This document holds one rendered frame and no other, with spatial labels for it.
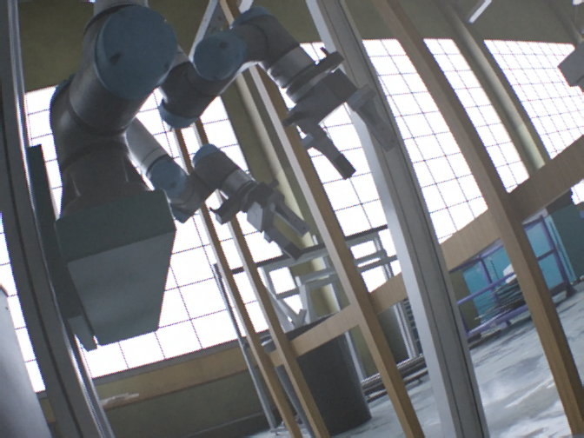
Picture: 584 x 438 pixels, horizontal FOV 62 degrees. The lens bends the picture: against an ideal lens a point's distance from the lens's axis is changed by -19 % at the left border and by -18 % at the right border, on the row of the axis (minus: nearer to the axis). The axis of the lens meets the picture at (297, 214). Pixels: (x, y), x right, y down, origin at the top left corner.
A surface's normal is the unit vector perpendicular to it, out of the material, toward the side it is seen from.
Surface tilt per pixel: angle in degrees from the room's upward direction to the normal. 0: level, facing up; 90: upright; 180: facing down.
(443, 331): 90
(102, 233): 90
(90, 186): 73
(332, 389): 94
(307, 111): 113
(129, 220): 90
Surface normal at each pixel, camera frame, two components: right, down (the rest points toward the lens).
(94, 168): 0.05, -0.60
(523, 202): -0.86, 0.22
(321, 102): -0.65, 0.56
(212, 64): -0.48, 0.44
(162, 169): -0.11, -0.24
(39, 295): 0.27, -0.38
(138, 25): 0.63, -0.33
